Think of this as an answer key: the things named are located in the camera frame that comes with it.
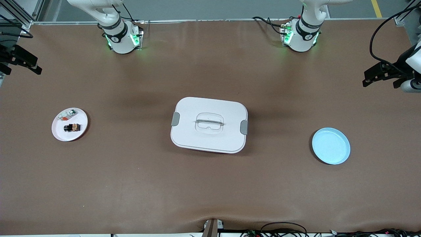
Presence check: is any white lidded storage box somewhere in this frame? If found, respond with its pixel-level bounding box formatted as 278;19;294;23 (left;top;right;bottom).
170;96;249;154

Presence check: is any white and green push-button switch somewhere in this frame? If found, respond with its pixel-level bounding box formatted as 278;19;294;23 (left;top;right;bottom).
57;110;77;121

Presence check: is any light blue round plate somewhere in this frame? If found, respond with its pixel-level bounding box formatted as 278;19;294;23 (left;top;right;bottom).
311;127;351;165

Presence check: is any aluminium frame profile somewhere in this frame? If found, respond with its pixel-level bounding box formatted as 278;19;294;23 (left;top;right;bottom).
0;0;45;29
394;0;421;27

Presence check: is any black cable at arm base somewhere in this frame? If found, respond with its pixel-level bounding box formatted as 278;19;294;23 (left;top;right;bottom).
252;16;290;35
112;3;145;24

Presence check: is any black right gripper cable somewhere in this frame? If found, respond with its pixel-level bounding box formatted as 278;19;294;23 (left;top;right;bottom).
0;22;34;39

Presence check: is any white round plate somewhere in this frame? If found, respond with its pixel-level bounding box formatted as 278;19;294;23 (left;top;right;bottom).
51;107;88;142

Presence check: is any tangled cable bundle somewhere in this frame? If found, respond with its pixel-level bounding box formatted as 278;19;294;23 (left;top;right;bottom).
240;228;421;237

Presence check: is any aluminium camera post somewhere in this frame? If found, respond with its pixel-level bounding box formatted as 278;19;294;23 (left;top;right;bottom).
202;218;225;237

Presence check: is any black cable loop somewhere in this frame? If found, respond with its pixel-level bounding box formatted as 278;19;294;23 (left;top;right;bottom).
260;222;308;237

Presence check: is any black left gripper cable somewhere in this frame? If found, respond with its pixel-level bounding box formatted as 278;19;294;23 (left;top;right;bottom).
369;2;421;71

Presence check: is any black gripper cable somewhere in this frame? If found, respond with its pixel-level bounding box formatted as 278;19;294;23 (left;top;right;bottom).
0;22;34;39
369;2;421;71

